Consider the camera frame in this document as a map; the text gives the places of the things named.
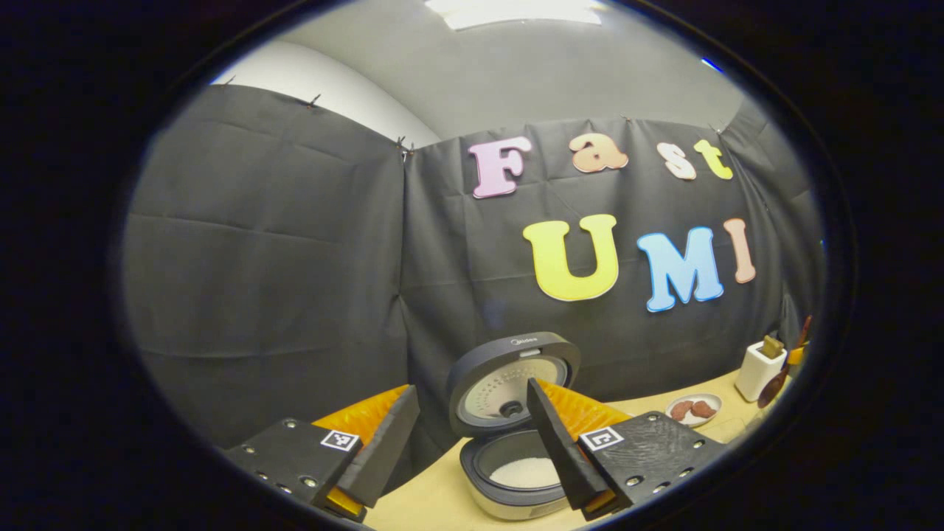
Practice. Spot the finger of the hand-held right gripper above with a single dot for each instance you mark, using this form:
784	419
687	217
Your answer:
797	356

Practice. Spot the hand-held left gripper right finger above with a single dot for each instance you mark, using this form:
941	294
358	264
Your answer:
557	450

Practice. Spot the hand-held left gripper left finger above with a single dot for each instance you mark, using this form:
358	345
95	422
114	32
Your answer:
387	450

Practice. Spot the brown wooden spoon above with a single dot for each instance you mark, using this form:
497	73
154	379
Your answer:
773	385

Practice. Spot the white rice heap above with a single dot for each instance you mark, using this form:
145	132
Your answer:
523	473

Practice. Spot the dark grey rice cooker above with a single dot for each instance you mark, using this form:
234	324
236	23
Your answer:
509	346

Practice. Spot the brown toast slice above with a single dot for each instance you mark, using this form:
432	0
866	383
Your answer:
772	346

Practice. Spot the white toaster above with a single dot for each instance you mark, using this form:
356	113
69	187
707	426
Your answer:
756	372

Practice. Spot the brown fried meat piece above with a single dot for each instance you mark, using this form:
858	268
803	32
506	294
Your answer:
704	409
682	410

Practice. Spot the round white plate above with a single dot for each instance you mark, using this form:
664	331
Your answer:
693	423

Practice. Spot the black backdrop cloth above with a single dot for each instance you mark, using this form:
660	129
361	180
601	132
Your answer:
258	258

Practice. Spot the small ceiling light panel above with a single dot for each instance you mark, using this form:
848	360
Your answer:
712	65

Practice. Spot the large ceiling light panel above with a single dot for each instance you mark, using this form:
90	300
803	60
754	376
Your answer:
516	11

